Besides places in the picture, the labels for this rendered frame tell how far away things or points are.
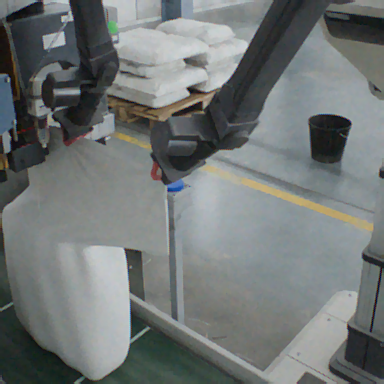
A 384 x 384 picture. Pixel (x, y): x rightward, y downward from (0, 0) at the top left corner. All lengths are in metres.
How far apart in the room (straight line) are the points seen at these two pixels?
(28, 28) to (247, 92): 0.58
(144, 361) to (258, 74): 1.07
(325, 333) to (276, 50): 1.33
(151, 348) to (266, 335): 0.71
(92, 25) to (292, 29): 0.45
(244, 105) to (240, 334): 1.54
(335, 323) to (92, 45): 1.30
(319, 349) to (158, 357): 0.53
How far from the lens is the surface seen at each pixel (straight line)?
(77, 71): 1.10
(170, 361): 1.62
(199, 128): 0.88
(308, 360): 1.80
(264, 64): 0.73
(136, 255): 1.79
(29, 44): 1.21
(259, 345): 2.20
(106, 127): 1.38
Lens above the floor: 1.54
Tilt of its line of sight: 24 degrees down
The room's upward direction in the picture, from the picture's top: 1 degrees clockwise
